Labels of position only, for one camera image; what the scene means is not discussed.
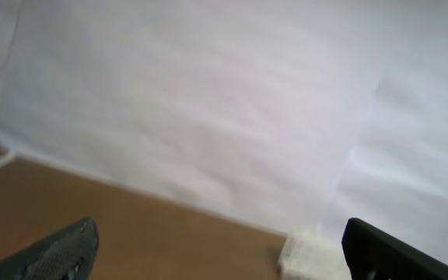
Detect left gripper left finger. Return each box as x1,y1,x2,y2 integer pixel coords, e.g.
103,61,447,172
0,216,100,280

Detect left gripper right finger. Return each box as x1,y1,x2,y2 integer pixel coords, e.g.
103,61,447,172
341,217,448,280

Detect white test tube rack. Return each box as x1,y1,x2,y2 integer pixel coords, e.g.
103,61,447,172
278,224,352,280

